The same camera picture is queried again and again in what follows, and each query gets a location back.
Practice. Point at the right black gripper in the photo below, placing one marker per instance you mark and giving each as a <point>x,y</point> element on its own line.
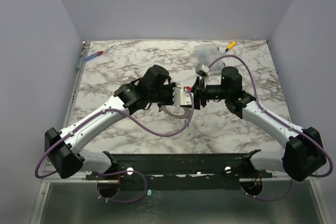
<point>199,94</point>

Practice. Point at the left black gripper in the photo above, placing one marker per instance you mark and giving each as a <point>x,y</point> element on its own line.
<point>170,87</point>

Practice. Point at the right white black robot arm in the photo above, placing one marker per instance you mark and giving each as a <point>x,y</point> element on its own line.
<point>302,155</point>

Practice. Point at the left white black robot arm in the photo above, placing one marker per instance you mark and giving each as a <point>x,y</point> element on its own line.
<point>65,148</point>

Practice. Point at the clear plastic screw box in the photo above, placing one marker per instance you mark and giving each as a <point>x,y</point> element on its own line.
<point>206,54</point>

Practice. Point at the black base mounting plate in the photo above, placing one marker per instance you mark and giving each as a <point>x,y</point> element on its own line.
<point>180,171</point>

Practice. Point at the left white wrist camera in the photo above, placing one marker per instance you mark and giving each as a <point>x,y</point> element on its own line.
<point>181,97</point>

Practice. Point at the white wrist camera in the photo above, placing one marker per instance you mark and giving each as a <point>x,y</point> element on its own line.
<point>181,97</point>
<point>202,70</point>

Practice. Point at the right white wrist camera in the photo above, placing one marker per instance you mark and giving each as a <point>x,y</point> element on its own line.
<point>202,70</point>

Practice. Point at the yellow handled screwdriver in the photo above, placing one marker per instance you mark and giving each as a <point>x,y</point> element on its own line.
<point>228,48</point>

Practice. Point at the blue red handled screwdriver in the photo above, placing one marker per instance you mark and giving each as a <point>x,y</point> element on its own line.
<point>96,54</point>

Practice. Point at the aluminium left side rail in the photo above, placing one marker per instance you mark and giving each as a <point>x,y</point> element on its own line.
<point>74,93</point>

